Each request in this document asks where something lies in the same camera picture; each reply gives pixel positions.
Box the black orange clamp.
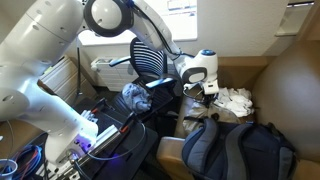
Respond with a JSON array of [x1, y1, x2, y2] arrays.
[[119, 111, 138, 134], [90, 97, 110, 115]]

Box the aluminium rail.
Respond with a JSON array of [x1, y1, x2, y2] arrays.
[[49, 124, 122, 180]]

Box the brown leather armchair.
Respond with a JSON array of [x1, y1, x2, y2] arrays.
[[156, 39, 320, 180]]

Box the blue cable bundle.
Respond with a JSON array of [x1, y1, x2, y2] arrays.
[[10, 144, 44, 180]]

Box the grey shorts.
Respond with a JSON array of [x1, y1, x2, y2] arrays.
[[182, 98, 242, 135]]

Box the white cup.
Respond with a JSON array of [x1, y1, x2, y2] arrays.
[[0, 158, 19, 180]]

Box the black robot table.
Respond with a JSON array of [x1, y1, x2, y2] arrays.
[[71, 96, 160, 180]]

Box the black tripod leg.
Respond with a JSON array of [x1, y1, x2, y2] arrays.
[[39, 156, 51, 180]]

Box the white drawer cabinet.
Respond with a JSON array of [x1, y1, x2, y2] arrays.
[[37, 54, 98, 108]]

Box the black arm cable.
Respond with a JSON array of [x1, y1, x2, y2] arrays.
[[73, 36, 84, 105]]

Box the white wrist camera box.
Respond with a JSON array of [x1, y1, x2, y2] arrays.
[[203, 81, 220, 96]]

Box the small framed window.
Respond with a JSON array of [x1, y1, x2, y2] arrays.
[[275, 1, 316, 38]]

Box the white crumpled cloth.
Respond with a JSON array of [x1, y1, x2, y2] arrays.
[[213, 87, 255, 119]]

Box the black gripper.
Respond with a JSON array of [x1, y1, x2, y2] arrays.
[[183, 82, 216, 108]]

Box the white looped cable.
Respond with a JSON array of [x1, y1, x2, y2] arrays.
[[85, 121, 148, 163]]

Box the blue grey backpack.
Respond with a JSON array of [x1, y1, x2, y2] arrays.
[[181, 116, 298, 180]]

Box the black mesh office chair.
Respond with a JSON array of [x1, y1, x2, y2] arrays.
[[109, 37, 181, 122]]

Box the blue grey crumpled garment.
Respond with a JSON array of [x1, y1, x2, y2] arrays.
[[121, 82, 153, 114]]

